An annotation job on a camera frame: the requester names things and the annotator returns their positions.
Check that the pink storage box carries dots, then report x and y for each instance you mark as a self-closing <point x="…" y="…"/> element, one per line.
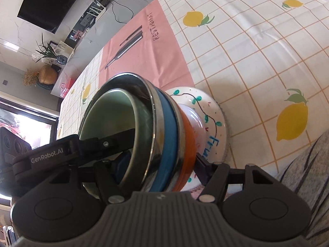
<point x="65" y="87"/>

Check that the green ceramic bowl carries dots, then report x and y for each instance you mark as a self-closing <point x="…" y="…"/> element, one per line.
<point x="117" y="111"/>

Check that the orange steel bowl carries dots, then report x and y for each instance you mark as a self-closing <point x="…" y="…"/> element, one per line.
<point x="189" y="154"/>

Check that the white fruity painted plate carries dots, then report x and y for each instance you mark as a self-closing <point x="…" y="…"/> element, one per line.
<point x="175" y="137"/>

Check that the dried flower bunch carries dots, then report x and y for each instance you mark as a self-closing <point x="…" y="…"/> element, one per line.
<point x="30" y="77"/>

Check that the brown acorn vase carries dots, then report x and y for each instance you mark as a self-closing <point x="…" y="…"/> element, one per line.
<point x="47" y="75"/>

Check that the small white sticker dish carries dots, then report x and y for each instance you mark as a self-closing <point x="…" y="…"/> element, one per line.
<point x="198" y="126"/>

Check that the white wifi router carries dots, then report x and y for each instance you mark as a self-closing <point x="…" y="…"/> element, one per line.
<point x="96" y="10"/>

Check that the blue vase with plant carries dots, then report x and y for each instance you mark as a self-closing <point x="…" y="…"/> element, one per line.
<point x="46" y="51"/>

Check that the clear glass plate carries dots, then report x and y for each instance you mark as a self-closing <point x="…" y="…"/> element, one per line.
<point x="217" y="131"/>

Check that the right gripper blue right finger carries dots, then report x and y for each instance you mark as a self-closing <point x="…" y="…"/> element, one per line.
<point x="203" y="169"/>

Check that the black wall television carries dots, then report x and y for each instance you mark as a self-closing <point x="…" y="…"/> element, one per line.
<point x="46" y="14"/>

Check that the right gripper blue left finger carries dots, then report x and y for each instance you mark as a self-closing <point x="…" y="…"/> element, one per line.
<point x="109" y="174"/>

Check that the lemon and pink tablecloth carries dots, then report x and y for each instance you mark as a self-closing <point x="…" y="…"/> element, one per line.
<point x="265" y="62"/>

